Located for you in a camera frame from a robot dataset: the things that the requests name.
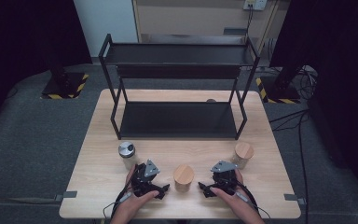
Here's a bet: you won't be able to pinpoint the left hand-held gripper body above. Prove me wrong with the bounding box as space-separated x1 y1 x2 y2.
131 159 161 198

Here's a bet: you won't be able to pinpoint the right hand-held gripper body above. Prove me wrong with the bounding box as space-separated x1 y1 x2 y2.
210 160 241 197

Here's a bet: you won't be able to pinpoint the glass jar with wooden lid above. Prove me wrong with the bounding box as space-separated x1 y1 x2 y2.
172 163 196 193
231 142 255 171

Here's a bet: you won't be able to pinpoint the glass jar with metal lid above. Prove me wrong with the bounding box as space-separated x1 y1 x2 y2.
117 141 140 171

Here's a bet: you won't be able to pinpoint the black metal shelf rack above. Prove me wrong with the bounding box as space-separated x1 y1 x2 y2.
98 33 261 141

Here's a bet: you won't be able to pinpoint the person's left hand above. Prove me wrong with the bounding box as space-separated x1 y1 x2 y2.
117 164 160 217

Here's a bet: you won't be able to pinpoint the person's right hand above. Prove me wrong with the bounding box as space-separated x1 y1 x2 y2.
209 169 257 218

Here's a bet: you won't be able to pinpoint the black stand with striped base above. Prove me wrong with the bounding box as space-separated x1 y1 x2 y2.
255 59 306 105
40 46 90 101

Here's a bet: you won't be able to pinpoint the beige wooden cabinet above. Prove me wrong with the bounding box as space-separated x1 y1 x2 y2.
132 0 282 45

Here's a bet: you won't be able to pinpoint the dark curtain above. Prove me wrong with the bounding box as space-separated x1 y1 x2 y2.
269 0 358 194

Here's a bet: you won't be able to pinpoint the right hand-held gripper cable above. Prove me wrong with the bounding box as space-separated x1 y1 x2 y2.
234 179 271 219

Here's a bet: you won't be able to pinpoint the hand-held gripper cable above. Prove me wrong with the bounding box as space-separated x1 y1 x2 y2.
234 179 271 219
103 172 135 219

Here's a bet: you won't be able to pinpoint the left hand-held gripper cable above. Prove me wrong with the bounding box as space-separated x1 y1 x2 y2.
103 172 135 219

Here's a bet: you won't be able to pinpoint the grey table bracket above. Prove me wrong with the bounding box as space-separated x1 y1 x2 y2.
283 193 307 206
54 190 78 203

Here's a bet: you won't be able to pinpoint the black floor cables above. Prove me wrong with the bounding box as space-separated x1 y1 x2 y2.
268 108 311 224

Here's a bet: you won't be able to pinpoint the black socket cable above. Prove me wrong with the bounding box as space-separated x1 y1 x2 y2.
243 6 255 45

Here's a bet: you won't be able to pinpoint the white wall socket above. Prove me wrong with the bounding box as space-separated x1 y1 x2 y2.
242 0 269 11

